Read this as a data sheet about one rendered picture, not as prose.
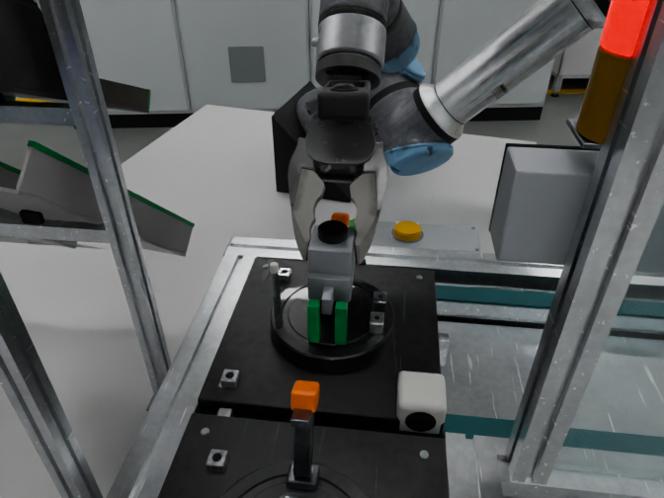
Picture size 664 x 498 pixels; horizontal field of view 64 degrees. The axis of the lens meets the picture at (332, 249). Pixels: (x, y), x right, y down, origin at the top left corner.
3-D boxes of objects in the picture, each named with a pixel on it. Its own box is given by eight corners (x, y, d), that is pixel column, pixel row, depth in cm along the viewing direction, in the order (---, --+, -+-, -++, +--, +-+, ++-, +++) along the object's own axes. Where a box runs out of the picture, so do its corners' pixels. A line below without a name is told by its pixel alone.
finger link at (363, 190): (385, 264, 58) (373, 183, 59) (386, 259, 52) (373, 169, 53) (357, 268, 58) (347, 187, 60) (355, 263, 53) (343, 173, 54)
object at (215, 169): (207, 114, 153) (207, 104, 151) (534, 152, 131) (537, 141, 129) (28, 245, 98) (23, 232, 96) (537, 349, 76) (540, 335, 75)
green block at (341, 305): (335, 336, 56) (336, 300, 53) (347, 337, 56) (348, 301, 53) (334, 344, 55) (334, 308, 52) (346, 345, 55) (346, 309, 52)
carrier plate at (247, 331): (255, 268, 72) (254, 255, 71) (433, 281, 70) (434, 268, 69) (199, 412, 53) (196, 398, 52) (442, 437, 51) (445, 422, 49)
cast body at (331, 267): (316, 262, 59) (315, 208, 55) (355, 265, 59) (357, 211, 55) (304, 312, 53) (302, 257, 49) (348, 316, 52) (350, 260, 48)
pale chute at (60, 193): (99, 240, 71) (108, 208, 72) (186, 257, 68) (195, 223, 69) (-111, 172, 44) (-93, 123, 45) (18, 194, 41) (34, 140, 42)
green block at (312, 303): (309, 334, 56) (308, 298, 53) (320, 335, 56) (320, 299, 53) (307, 342, 55) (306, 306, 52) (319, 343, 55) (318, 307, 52)
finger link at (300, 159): (322, 216, 55) (346, 139, 56) (320, 213, 53) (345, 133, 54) (280, 205, 56) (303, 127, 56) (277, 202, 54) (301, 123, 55)
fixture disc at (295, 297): (284, 282, 67) (283, 270, 66) (395, 290, 65) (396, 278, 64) (258, 366, 55) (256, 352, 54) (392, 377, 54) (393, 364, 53)
